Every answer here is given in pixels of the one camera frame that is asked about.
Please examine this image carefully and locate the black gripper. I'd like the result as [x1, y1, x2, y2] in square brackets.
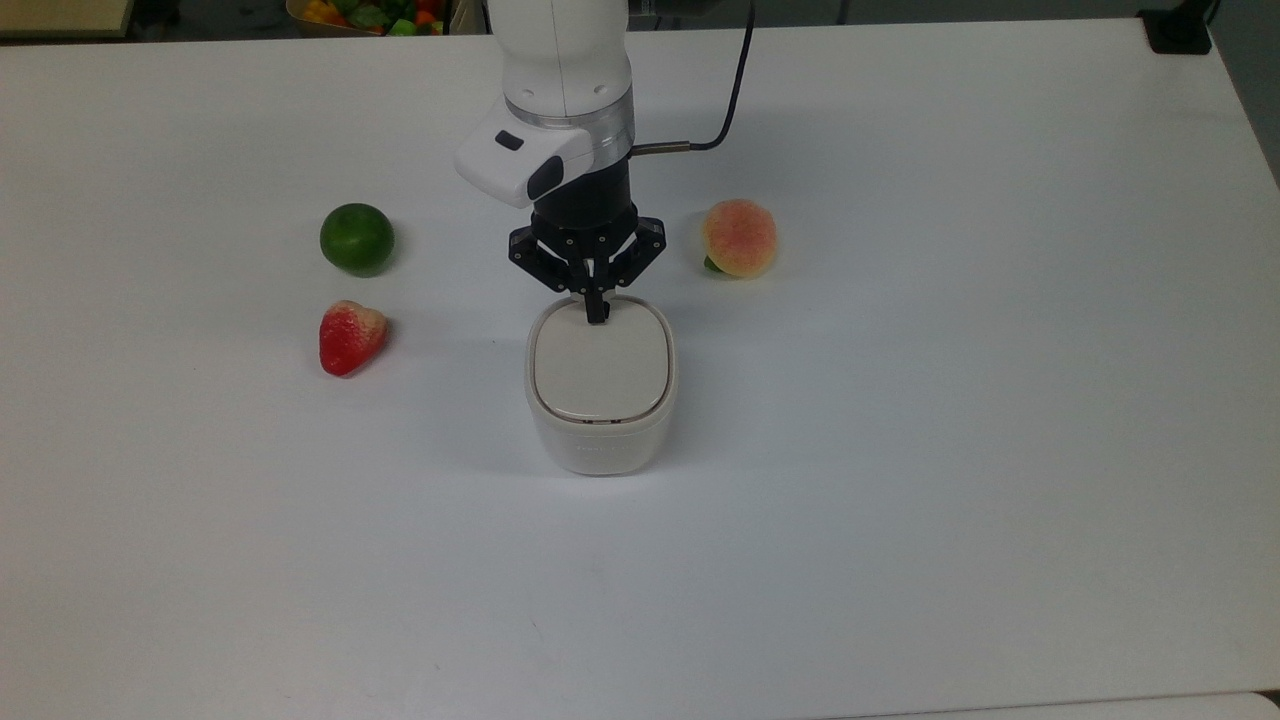
[508, 158, 668, 325]

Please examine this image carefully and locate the beige garbage bin lid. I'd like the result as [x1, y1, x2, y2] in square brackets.
[531, 298, 672, 424]

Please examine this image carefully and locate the white garbage bin body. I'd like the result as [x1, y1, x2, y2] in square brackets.
[523, 294, 679, 478]

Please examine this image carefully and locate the orange pink peach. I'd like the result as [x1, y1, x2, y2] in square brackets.
[700, 198, 779, 280]

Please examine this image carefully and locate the green lime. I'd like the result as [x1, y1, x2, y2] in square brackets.
[319, 202, 396, 278]

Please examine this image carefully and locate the red strawberry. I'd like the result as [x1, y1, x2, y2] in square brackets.
[318, 299, 389, 378]

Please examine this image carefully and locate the basket of toy fruits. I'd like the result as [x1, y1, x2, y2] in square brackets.
[286, 0, 451, 38]

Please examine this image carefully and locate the light wooden board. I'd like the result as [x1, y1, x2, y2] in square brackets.
[0, 0, 136, 40]

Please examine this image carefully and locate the black table clamp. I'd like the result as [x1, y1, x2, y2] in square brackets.
[1137, 0, 1218, 56]

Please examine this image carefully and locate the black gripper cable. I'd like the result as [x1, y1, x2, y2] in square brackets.
[630, 0, 757, 157]

